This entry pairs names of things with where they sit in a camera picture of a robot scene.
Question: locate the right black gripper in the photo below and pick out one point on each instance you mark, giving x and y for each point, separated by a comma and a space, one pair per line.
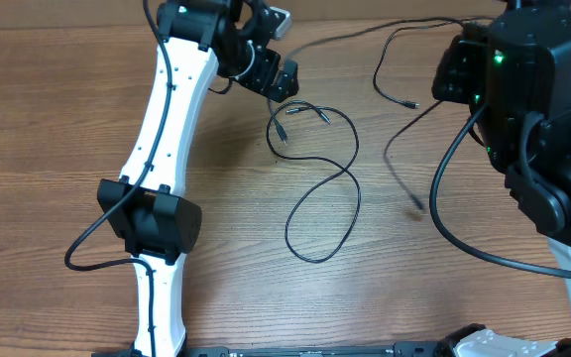
469, 74

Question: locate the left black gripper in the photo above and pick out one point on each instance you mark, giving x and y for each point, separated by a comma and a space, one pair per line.
262, 82

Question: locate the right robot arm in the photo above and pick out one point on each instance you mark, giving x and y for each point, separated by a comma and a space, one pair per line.
514, 74

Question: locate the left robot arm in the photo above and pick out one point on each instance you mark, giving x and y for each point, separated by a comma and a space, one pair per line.
146, 207

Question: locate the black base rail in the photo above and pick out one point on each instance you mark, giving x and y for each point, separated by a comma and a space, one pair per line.
399, 349

